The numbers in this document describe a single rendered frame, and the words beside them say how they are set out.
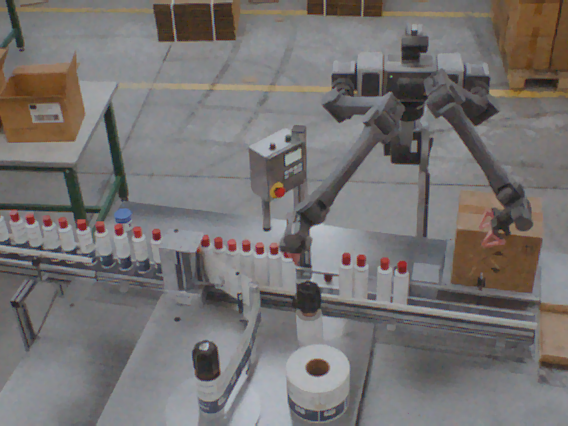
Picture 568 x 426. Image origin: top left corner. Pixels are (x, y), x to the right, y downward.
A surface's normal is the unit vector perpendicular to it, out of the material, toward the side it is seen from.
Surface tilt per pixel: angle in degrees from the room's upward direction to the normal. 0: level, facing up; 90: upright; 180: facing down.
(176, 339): 0
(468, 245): 90
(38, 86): 88
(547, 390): 0
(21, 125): 90
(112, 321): 0
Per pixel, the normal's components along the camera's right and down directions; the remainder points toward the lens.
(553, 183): -0.04, -0.79
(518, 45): -0.15, 0.58
